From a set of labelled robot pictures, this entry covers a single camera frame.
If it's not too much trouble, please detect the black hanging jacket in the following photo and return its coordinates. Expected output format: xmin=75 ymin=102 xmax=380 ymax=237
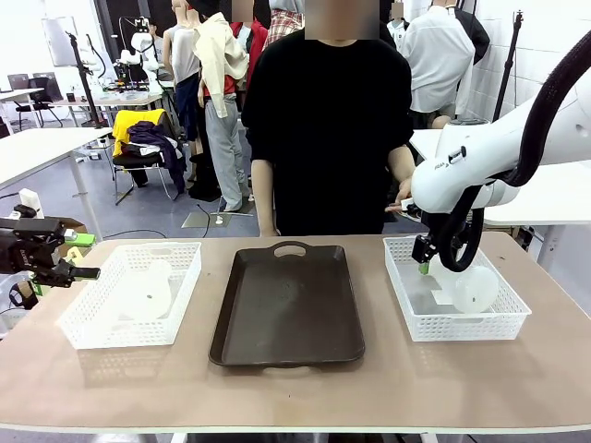
xmin=454 ymin=6 xmax=491 ymax=66

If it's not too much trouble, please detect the brown cardboard box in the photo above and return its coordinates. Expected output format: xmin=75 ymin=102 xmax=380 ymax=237
xmin=58 ymin=218 xmax=90 ymax=237

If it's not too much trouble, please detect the long white background table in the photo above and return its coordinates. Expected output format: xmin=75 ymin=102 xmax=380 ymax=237
xmin=54 ymin=90 xmax=176 ymax=113

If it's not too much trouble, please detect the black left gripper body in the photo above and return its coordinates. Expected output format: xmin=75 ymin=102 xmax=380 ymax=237
xmin=0 ymin=217 xmax=66 ymax=274

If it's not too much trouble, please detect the plaid shirt mannequin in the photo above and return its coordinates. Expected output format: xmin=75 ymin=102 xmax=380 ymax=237
xmin=262 ymin=0 xmax=307 ymax=48

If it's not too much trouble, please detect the mannequin with white shirt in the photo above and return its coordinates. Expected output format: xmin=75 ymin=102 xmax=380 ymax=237
xmin=399 ymin=3 xmax=476 ymax=130

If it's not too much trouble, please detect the person's right forearm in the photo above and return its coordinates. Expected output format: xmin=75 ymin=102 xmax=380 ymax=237
xmin=250 ymin=159 xmax=281 ymax=237

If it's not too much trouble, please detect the mannequin with white tank top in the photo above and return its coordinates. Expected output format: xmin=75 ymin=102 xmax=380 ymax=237
xmin=163 ymin=0 xmax=204 ymax=162

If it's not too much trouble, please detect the translucent plastic conical flask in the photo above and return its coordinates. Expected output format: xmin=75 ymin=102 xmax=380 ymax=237
xmin=428 ymin=263 xmax=501 ymax=316

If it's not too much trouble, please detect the person's black shirt torso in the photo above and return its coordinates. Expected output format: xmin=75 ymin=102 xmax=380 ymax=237
xmin=242 ymin=0 xmax=414 ymax=237

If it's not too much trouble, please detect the person's left hand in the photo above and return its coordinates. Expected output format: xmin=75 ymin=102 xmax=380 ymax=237
xmin=384 ymin=176 xmax=415 ymax=215

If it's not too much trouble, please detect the bystander in red top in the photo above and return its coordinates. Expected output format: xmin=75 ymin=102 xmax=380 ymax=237
xmin=229 ymin=0 xmax=270 ymax=93

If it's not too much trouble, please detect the grey mannequin base plate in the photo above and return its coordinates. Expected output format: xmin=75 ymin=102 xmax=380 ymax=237
xmin=181 ymin=210 xmax=258 ymax=231

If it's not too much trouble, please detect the yellow garment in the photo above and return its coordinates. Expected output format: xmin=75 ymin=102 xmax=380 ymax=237
xmin=112 ymin=109 xmax=166 ymax=158

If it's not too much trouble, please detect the black office chair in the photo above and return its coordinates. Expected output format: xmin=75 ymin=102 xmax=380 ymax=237
xmin=15 ymin=77 xmax=64 ymax=129

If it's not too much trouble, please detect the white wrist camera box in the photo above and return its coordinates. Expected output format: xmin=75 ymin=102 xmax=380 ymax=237
xmin=12 ymin=187 xmax=46 ymax=221

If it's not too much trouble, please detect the dark brown plastic tray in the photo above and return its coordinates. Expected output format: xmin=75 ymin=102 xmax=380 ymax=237
xmin=208 ymin=240 xmax=366 ymax=369

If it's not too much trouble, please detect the person's left forearm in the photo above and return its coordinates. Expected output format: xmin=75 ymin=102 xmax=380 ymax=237
xmin=386 ymin=143 xmax=416 ymax=186

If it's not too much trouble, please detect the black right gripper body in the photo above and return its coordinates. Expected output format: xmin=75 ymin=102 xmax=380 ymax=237
xmin=412 ymin=233 xmax=438 ymax=265

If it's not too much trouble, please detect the black tripod stand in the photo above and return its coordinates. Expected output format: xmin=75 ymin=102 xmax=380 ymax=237
xmin=490 ymin=11 xmax=526 ymax=124
xmin=64 ymin=30 xmax=111 ymax=130

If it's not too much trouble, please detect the translucent plastic lab vessel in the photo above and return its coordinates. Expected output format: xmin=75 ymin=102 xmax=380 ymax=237
xmin=108 ymin=258 xmax=179 ymax=322

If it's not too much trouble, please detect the black metal chair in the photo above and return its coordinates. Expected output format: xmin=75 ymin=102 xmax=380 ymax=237
xmin=112 ymin=150 xmax=182 ymax=207

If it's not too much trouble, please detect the black corrugated cable conduit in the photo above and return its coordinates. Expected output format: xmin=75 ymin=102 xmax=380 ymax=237
xmin=432 ymin=25 xmax=591 ymax=273

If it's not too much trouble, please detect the white perforated plastic basket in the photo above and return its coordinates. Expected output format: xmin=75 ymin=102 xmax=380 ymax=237
xmin=57 ymin=240 xmax=203 ymax=351
xmin=382 ymin=234 xmax=533 ymax=342

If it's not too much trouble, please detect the dark purple garment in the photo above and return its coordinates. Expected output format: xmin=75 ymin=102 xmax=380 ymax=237
xmin=127 ymin=120 xmax=187 ymax=195

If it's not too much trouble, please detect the mannequin with cream shirt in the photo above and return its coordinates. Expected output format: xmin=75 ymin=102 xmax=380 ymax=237
xmin=191 ymin=0 xmax=253 ymax=213

